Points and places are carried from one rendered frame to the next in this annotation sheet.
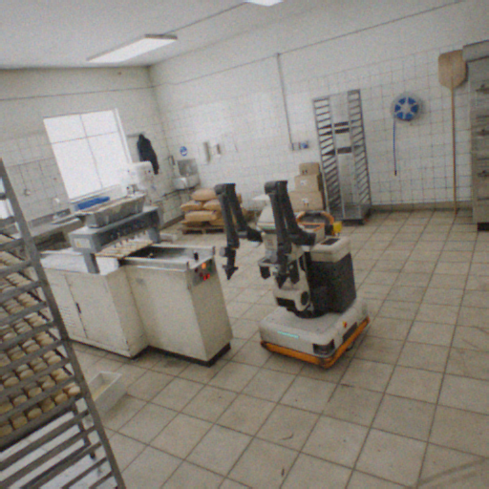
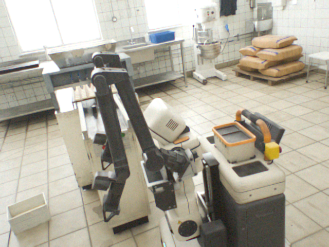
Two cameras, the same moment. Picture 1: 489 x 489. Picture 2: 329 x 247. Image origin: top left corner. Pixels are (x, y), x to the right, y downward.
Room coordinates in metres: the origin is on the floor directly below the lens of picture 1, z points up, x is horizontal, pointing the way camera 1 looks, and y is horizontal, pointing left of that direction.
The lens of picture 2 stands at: (1.61, -1.00, 1.60)
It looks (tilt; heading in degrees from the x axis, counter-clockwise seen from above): 23 degrees down; 36
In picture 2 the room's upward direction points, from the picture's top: 9 degrees counter-clockwise
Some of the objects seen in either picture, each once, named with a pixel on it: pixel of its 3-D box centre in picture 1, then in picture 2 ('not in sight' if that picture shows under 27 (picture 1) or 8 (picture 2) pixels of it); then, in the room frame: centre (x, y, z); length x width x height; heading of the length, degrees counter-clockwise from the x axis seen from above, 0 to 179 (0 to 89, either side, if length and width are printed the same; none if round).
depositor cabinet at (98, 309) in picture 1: (109, 294); (101, 123); (3.66, 1.39, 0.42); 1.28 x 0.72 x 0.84; 51
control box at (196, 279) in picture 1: (202, 270); (111, 142); (2.81, 0.34, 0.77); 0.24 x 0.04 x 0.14; 141
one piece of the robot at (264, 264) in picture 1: (279, 265); (160, 177); (2.59, -0.20, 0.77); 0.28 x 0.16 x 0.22; 45
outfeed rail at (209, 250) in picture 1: (131, 246); (109, 89); (3.54, 1.01, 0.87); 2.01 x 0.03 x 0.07; 51
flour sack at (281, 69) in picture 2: (229, 216); (282, 67); (6.88, 0.17, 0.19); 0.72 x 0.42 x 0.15; 148
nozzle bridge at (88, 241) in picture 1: (121, 238); (91, 81); (3.36, 1.02, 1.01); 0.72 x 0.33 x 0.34; 141
